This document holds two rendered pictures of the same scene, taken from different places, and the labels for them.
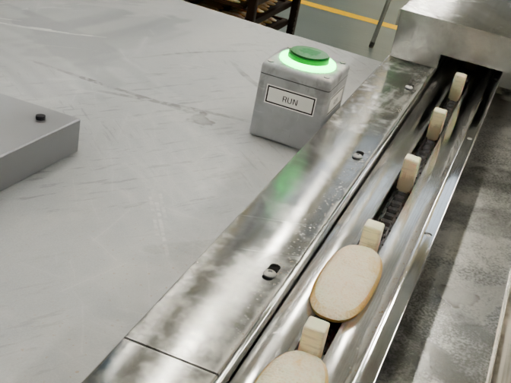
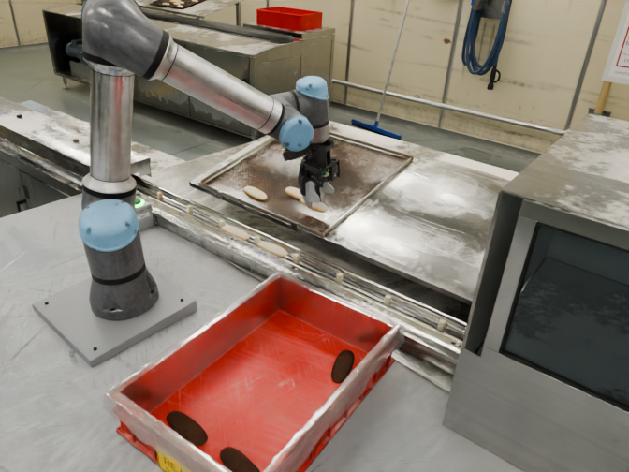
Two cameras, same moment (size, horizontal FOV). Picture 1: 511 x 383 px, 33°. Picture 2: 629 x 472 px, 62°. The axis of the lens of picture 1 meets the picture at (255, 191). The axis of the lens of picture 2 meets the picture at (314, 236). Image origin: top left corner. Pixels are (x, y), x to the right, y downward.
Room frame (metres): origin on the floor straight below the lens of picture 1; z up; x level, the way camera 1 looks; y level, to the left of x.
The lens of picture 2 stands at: (-0.18, 1.07, 1.60)
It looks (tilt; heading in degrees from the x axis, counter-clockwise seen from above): 30 degrees down; 290
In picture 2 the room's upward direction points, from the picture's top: 3 degrees clockwise
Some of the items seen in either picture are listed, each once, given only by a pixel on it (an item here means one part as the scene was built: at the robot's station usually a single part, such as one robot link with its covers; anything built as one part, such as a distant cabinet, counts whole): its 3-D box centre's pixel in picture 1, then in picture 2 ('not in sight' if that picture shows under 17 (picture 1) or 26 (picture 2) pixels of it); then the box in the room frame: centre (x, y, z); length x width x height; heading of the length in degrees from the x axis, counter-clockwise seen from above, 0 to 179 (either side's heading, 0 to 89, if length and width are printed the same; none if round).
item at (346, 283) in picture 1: (348, 276); (235, 231); (0.48, -0.07, 0.86); 0.10 x 0.04 x 0.01; 164
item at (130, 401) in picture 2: not in sight; (269, 375); (0.14, 0.41, 0.88); 0.49 x 0.34 x 0.10; 77
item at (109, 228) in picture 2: not in sight; (111, 237); (0.57, 0.31, 1.01); 0.13 x 0.12 x 0.14; 133
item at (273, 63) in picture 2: not in sight; (185, 54); (2.97, -3.53, 0.51); 3.00 x 1.26 x 1.03; 164
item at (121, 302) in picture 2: not in sight; (121, 282); (0.56, 0.31, 0.90); 0.15 x 0.15 x 0.10
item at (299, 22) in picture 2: not in sight; (289, 18); (1.90, -3.65, 0.94); 0.51 x 0.36 x 0.13; 168
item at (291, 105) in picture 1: (298, 115); (137, 219); (0.79, -0.03, 0.84); 0.08 x 0.08 x 0.11; 74
